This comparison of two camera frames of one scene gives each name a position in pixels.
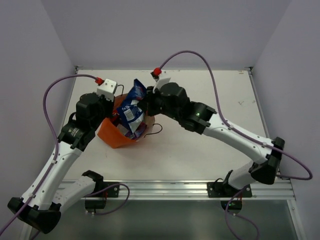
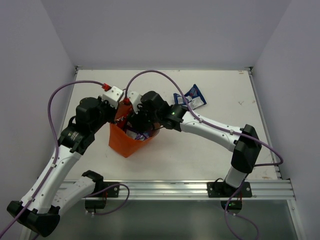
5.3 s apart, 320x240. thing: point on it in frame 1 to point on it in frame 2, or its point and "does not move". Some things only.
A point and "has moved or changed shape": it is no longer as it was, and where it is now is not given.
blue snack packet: (130, 110) to (194, 97)
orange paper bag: (113, 135) has moved or changed shape
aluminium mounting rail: (147, 190) does not move
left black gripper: (110, 107) does not move
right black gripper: (147, 103) to (134, 118)
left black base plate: (113, 191) does not move
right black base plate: (223, 189) does not move
